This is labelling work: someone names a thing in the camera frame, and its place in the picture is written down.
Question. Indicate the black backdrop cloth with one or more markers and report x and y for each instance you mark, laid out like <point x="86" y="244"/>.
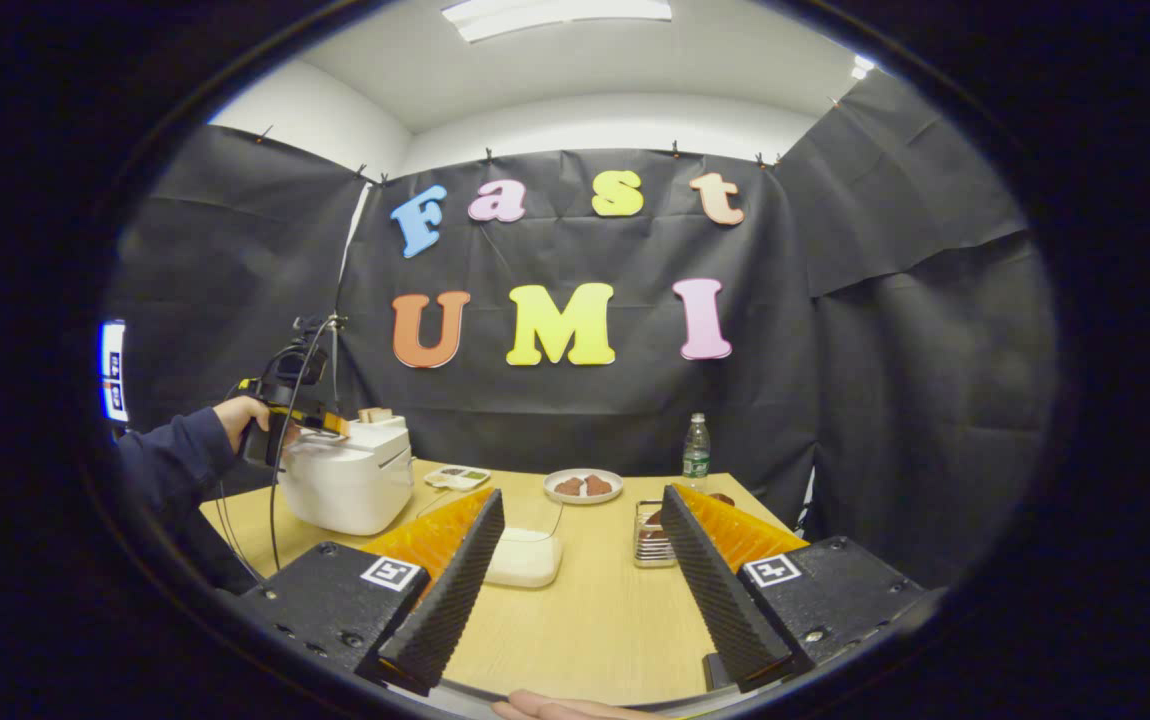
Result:
<point x="555" y="420"/>

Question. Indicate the small ceiling light panel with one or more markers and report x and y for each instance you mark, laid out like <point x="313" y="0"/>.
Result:
<point x="863" y="66"/>

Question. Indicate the clear box of rice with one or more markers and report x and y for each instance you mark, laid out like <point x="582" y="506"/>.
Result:
<point x="525" y="560"/>

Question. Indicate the computer monitor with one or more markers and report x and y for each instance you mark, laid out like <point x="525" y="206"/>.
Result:
<point x="113" y="375"/>

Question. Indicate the white round plate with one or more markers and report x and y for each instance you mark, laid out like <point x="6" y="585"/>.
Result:
<point x="585" y="500"/>

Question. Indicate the white divided seasoning dish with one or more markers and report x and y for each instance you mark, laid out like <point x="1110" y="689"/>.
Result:
<point x="455" y="478"/>

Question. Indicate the brown wooden spoon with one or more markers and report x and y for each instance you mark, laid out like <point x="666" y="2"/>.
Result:
<point x="653" y="525"/>

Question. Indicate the brown meat piece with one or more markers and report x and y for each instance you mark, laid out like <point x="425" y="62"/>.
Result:
<point x="598" y="485"/>
<point x="568" y="487"/>

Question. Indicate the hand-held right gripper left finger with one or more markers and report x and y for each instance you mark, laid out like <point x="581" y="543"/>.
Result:
<point x="445" y="600"/>

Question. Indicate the white toaster with bread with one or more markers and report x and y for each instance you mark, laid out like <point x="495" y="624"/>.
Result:
<point x="375" y="414"/>

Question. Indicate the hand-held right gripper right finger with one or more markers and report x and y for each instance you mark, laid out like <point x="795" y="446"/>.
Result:
<point x="715" y="600"/>

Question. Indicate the long ceiling light panel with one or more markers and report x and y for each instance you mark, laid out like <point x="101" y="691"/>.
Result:
<point x="555" y="15"/>

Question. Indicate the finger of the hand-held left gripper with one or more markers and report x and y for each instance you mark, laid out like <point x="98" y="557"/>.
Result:
<point x="320" y="422"/>

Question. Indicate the green water bottle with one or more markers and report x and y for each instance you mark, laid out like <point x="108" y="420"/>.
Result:
<point x="696" y="460"/>

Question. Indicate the white rice cooker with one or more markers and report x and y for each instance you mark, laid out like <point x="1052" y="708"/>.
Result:
<point x="355" y="490"/>

